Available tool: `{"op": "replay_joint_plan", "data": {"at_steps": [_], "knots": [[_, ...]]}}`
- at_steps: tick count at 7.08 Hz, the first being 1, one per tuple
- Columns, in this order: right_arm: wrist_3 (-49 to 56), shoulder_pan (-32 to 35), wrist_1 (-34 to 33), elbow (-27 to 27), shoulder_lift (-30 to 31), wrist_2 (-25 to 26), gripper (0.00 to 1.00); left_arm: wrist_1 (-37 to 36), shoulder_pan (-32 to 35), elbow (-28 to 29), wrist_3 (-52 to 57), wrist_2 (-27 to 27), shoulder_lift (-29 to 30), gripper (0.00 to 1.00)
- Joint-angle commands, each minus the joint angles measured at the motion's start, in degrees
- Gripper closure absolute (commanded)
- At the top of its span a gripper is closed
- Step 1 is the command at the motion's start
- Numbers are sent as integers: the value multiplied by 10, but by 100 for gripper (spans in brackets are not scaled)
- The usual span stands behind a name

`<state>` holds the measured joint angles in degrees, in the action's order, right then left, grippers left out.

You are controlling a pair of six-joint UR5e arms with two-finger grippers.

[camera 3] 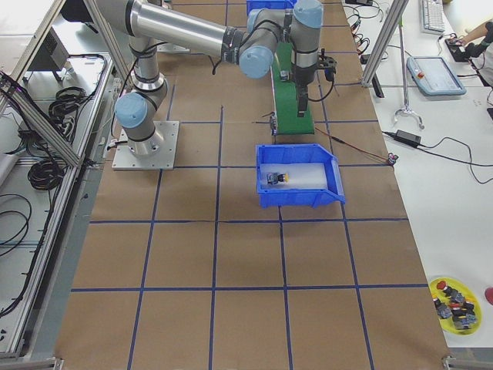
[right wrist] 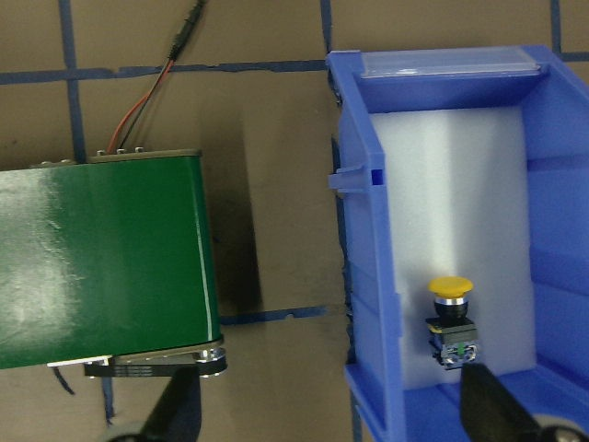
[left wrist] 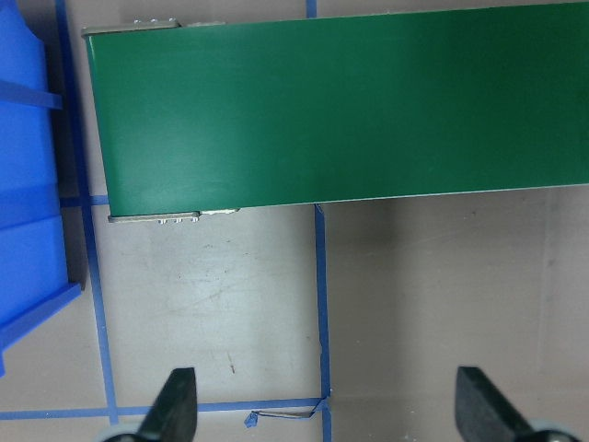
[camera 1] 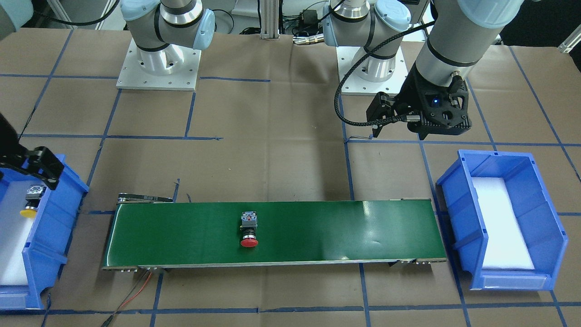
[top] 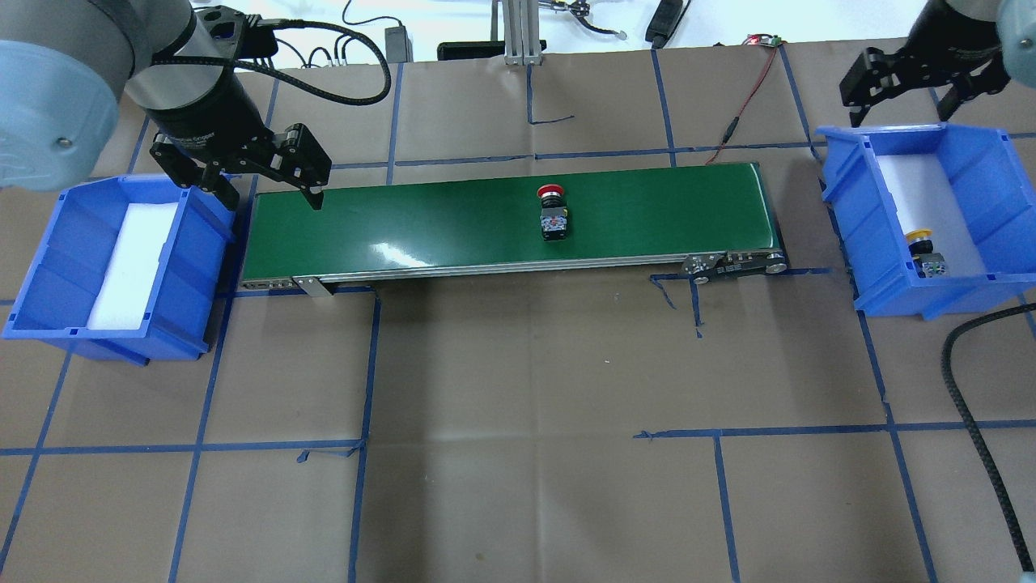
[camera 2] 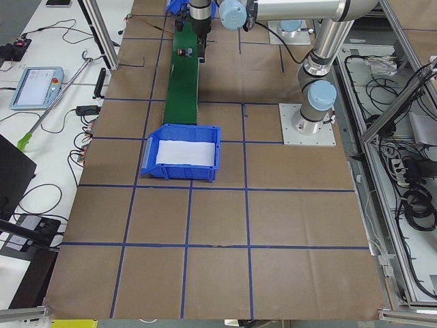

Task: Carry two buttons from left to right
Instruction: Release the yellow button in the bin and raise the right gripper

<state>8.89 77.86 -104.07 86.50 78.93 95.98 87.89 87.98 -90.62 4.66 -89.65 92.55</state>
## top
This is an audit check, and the white foam pad right bin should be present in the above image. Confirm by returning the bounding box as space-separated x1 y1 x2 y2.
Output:
877 154 987 276

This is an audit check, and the black handheld device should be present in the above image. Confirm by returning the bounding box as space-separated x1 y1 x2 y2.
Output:
644 0 691 49

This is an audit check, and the black braided cable right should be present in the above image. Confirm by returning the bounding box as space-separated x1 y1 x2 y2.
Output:
941 303 1036 572

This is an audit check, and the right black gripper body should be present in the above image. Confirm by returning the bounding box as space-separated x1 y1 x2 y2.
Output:
839 12 1011 107

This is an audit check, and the right blue plastic bin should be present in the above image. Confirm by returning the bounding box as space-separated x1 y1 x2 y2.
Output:
818 123 1035 320

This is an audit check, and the yellow mushroom push button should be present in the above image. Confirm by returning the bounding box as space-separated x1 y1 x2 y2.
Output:
904 228 948 279

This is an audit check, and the black braided cable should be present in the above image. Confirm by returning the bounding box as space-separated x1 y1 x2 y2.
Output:
150 21 391 107
941 303 1036 572

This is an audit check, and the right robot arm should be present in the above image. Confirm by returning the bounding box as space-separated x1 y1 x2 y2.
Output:
839 1 1035 128

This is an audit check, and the black braided cable left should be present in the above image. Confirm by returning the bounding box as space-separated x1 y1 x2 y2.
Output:
150 21 391 107

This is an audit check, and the aluminium profile post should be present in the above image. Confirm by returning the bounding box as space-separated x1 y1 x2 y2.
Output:
490 0 543 66

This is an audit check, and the black power adapter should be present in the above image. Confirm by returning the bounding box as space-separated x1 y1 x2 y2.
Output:
384 25 414 63

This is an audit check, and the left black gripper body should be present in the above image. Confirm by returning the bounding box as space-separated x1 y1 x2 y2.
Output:
151 64 332 192

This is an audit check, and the blue plastic bin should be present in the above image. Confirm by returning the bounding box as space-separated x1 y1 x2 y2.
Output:
2 174 236 366
818 123 1035 320

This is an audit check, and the red black wire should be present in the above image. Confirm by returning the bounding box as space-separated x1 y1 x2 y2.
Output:
706 36 784 165

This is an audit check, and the white foam pad bin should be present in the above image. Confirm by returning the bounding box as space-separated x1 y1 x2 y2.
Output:
87 202 178 330
877 154 987 276

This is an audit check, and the red mushroom push button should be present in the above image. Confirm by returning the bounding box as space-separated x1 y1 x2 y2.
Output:
537 184 569 242

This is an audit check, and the left blue plastic bin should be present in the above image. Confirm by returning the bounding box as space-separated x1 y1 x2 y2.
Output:
2 174 236 366

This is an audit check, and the white foam pad left bin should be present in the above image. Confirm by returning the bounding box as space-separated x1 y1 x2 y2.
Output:
87 202 178 330

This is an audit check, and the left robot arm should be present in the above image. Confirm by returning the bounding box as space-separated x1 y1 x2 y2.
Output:
1 1 332 210

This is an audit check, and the green conveyor belt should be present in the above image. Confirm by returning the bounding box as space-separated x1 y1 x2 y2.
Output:
240 163 792 295

